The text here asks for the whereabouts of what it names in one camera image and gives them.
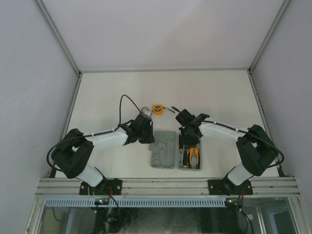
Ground blue slotted cable duct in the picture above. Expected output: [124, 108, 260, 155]
[45, 197, 226, 208]

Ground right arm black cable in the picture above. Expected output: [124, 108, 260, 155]
[171, 105, 285, 169]

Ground orange black handled pliers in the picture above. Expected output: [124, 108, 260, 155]
[188, 147, 200, 169]

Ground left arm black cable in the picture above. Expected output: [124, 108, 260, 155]
[46, 94, 144, 171]

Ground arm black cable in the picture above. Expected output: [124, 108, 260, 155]
[171, 105, 285, 169]
[46, 94, 144, 171]

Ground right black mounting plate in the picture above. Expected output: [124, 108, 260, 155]
[208, 179, 253, 195]

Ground orange tape measure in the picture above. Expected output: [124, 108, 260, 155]
[152, 104, 175, 115]

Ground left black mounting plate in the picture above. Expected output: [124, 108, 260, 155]
[79, 178, 123, 195]

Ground phillips screwdriver black yellow handle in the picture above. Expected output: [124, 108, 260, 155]
[178, 135, 183, 166]

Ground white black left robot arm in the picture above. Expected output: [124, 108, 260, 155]
[47, 112, 155, 195]

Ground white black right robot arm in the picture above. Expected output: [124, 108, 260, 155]
[175, 109, 284, 195]

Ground flathead screwdriver black yellow handle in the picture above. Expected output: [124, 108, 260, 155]
[182, 147, 188, 168]

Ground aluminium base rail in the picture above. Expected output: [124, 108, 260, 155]
[36, 177, 300, 197]

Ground black mounting plate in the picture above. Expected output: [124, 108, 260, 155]
[79, 178, 123, 195]
[208, 179, 253, 195]

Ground grey plastic tool case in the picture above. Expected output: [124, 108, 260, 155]
[149, 131, 202, 171]

